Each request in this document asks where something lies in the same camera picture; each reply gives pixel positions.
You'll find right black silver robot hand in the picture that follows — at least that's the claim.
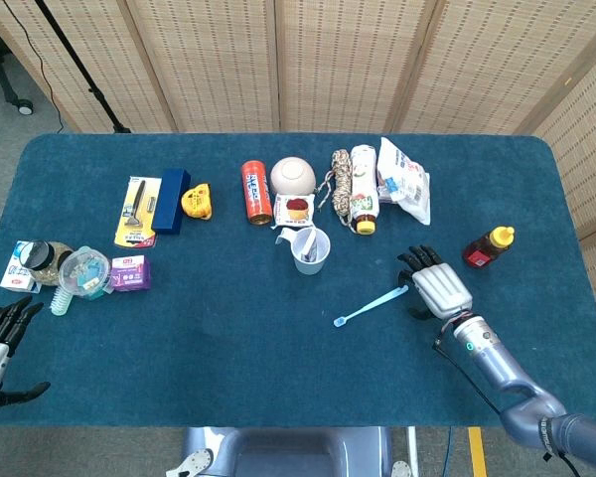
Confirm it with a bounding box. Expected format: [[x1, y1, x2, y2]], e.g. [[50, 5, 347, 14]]
[[396, 244, 474, 320]]

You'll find light blue toothbrush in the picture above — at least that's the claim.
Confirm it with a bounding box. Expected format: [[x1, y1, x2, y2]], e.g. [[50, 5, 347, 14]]
[[333, 285, 409, 329]]

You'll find purple white toothpaste tube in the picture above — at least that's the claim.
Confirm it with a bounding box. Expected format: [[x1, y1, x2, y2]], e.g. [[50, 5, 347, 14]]
[[299, 229, 329, 262]]

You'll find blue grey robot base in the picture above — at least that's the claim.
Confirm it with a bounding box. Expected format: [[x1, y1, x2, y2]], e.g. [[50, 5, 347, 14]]
[[166, 425, 413, 477]]

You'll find white pole by robot base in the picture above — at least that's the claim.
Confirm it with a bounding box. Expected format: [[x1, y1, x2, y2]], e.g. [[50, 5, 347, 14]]
[[405, 425, 421, 477]]

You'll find honey bottle with yellow cap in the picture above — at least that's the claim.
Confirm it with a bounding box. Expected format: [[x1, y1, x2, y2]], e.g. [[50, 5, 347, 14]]
[[462, 226, 517, 270]]

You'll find pale green spiral roller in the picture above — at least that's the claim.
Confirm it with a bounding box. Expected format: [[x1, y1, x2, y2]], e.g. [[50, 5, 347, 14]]
[[49, 286, 76, 317]]

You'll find white and blue carton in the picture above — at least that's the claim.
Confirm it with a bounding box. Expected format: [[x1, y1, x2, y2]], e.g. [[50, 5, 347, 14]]
[[0, 239, 42, 294]]

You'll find glass jar with black lid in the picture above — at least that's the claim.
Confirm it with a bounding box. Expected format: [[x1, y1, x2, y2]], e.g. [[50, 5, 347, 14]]
[[20, 238, 75, 288]]

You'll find white plastic bag packet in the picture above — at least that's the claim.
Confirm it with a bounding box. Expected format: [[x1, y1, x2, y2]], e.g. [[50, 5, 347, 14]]
[[376, 136, 432, 227]]

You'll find clear round container with clips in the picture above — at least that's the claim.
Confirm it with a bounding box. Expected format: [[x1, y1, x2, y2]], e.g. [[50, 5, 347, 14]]
[[58, 245, 114, 299]]

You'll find white drink bottle yellow cap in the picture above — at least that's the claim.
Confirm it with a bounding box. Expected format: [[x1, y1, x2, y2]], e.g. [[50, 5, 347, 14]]
[[349, 144, 380, 236]]

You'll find purple cardboard box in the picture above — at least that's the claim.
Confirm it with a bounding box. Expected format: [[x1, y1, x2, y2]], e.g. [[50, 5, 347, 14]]
[[109, 254, 153, 292]]

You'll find yellow floor tape strip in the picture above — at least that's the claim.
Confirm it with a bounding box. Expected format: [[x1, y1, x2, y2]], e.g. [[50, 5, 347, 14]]
[[467, 425, 489, 477]]

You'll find beige upturned bowl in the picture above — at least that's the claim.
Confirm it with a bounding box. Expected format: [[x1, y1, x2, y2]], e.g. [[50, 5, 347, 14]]
[[269, 156, 317, 196]]

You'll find razor in yellow blister pack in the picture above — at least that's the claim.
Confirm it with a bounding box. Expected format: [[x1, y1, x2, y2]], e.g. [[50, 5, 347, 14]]
[[112, 175, 163, 249]]

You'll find orange drink can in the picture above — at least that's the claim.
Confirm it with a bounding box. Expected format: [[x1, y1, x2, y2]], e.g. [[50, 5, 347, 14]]
[[240, 159, 273, 227]]

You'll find blue carpet table cover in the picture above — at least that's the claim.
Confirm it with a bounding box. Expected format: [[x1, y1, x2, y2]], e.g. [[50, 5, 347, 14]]
[[0, 131, 582, 429]]

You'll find navy blue rectangular box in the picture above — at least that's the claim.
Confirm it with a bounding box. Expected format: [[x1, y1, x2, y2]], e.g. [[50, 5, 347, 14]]
[[151, 168, 192, 236]]

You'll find woven bamboo folding screen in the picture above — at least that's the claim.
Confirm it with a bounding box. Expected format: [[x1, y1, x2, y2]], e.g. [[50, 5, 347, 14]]
[[0, 0, 596, 344]]

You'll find black office chair base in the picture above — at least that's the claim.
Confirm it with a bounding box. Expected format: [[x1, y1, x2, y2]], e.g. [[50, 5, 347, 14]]
[[0, 12, 35, 116]]

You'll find yellow tape measure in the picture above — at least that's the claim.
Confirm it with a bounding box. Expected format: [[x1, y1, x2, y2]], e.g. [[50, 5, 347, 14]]
[[180, 182, 214, 221]]

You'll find black tripod stand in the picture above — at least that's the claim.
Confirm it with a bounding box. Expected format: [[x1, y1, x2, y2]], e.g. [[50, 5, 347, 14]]
[[33, 0, 132, 134]]

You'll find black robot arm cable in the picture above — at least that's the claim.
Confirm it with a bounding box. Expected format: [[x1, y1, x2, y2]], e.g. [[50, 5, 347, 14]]
[[432, 337, 582, 477]]

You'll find white plastic cup with handle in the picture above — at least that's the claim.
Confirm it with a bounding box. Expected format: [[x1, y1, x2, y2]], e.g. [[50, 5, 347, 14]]
[[276, 226, 332, 276]]

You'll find bundled braided rope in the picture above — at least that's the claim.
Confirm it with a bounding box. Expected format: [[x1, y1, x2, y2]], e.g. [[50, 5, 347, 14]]
[[316, 148, 355, 229]]

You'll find blue floor cable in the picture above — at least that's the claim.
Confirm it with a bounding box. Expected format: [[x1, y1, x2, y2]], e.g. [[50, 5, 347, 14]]
[[441, 425, 456, 477]]

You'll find thin black hanging cable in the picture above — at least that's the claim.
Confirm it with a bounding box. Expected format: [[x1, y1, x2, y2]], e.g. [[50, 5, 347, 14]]
[[0, 0, 65, 133]]

